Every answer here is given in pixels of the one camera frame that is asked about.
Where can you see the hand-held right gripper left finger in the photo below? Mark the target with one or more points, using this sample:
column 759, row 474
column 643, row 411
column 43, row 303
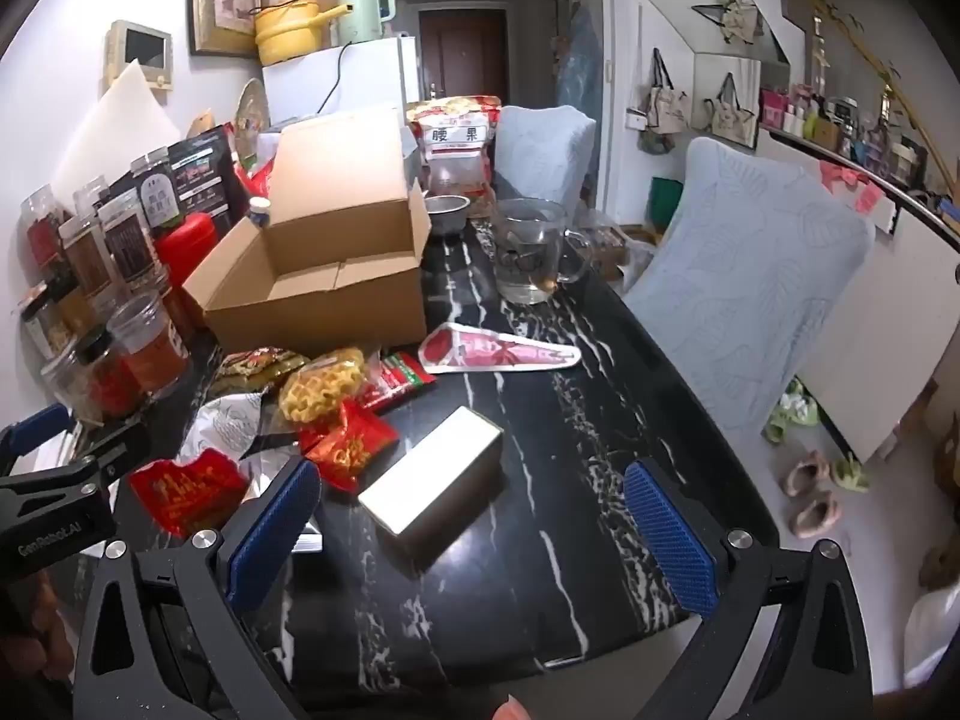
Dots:
column 274, row 532

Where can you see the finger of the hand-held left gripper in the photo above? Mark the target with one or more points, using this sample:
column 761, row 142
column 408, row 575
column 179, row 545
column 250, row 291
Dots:
column 120, row 450
column 37, row 426

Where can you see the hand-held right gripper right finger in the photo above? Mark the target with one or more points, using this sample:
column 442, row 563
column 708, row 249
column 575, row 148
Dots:
column 671, row 540

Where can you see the red gold snack packet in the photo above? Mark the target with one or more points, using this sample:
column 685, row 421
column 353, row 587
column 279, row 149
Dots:
column 187, row 491
column 349, row 446

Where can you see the white snack packet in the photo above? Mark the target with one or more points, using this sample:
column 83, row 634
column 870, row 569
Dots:
column 221, row 424

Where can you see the yellow waffle snack packet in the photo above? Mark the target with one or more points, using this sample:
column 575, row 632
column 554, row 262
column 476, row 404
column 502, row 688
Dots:
column 319, row 386

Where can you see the dark green red snack packet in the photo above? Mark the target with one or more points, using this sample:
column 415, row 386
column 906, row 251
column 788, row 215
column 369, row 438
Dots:
column 255, row 371

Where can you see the gold rectangular box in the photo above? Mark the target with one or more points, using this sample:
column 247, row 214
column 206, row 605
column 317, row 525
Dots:
column 431, row 476

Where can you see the red cone snack packet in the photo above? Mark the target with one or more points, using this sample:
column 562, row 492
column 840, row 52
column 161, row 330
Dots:
column 487, row 349

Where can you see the brown cardboard box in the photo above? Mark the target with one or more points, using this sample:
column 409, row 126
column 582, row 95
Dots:
column 337, row 240

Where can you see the person's left hand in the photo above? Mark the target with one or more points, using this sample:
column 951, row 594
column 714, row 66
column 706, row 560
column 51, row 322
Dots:
column 34, row 637

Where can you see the person's right hand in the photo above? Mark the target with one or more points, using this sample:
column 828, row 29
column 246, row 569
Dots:
column 511, row 709

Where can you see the white paper sheets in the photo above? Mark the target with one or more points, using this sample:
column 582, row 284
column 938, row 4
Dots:
column 52, row 454

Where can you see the cluster of clear food jars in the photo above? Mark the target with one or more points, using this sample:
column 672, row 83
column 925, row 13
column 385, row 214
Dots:
column 112, row 300

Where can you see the pink slipper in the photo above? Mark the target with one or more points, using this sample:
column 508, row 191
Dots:
column 804, row 472
column 817, row 514

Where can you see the green slipper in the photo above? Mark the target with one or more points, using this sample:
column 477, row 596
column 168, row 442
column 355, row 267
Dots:
column 791, row 412
column 850, row 475

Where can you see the waffle in clear wrapper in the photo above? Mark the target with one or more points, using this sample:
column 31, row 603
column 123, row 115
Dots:
column 397, row 382

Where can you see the red canister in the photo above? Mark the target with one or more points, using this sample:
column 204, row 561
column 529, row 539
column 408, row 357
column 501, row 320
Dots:
column 187, row 247

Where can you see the white cabinet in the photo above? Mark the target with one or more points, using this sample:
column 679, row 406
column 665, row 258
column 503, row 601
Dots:
column 862, row 360

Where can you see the light blue chair cushion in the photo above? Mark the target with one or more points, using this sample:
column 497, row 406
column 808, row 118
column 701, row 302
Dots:
column 750, row 277
column 544, row 157

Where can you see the small white blue bottle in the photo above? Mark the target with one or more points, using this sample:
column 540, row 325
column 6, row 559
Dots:
column 259, row 214

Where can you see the black pouch bag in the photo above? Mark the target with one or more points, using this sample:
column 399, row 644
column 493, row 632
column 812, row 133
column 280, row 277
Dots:
column 202, row 172

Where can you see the white foam board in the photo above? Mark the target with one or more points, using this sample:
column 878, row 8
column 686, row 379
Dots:
column 120, row 135

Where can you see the red tea packet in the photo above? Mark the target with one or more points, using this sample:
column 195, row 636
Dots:
column 259, row 180

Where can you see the glass mug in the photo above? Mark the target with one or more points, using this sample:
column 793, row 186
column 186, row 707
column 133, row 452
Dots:
column 529, row 247

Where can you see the wooden board piece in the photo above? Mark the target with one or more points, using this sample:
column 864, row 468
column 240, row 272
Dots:
column 200, row 125

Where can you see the green bag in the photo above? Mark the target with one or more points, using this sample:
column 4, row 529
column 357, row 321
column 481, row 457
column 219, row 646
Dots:
column 665, row 201

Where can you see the metal bowl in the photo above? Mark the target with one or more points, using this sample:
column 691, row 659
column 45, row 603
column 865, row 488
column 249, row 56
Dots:
column 446, row 214

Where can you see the cream intercom panel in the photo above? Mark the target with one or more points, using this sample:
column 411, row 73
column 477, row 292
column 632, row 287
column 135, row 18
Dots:
column 139, row 52

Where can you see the pink bow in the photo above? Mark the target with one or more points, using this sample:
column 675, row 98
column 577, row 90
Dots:
column 840, row 174

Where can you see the white fridge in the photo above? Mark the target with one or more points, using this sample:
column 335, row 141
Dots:
column 337, row 82

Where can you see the red cashew bag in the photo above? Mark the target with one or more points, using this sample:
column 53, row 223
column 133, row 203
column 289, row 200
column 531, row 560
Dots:
column 457, row 142

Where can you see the canvas tote bag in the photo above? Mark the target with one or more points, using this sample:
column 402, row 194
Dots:
column 666, row 101

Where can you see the row of cosmetic bottles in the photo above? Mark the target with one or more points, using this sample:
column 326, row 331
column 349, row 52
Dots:
column 847, row 127

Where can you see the yellow pot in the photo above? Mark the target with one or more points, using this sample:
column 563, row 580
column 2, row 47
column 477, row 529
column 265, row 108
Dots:
column 289, row 34

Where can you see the blue plastic bag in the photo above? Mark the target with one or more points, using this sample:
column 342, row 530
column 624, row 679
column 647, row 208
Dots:
column 581, row 64

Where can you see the green kettle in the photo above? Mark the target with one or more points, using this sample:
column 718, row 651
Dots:
column 360, row 11

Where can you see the brown door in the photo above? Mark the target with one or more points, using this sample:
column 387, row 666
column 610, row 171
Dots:
column 463, row 52

